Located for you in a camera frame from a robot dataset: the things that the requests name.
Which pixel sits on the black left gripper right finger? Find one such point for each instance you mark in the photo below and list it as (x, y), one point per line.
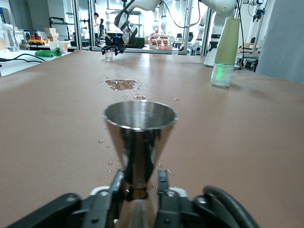
(173, 211)

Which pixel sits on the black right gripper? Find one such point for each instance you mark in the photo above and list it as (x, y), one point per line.
(115, 41)

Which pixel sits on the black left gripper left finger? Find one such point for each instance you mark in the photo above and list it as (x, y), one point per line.
(99, 209)

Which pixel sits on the small clear glass cup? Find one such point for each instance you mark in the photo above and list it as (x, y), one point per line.
(109, 55)

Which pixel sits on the steel double cone jigger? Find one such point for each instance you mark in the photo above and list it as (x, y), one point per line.
(140, 142)

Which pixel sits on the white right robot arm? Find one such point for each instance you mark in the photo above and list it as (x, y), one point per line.
(218, 9)

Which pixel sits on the white paper cup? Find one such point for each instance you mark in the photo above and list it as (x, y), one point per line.
(63, 47)

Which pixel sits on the spilled liquid puddle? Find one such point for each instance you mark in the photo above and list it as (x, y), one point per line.
(121, 85)

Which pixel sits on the tray of toy burgers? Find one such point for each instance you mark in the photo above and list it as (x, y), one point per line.
(161, 42)

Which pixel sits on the cardboard box stack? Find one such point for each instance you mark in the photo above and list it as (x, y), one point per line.
(51, 34)

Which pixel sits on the green cloth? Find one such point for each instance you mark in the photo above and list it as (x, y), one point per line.
(47, 53)

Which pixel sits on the yellow toy truck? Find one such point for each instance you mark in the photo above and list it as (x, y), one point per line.
(36, 41)

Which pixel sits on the brown table mat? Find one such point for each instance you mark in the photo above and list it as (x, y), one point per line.
(237, 142)

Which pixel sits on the green capped clear bottle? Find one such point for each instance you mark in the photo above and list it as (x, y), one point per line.
(225, 47)

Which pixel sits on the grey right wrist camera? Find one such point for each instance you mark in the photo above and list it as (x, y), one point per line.
(115, 33)

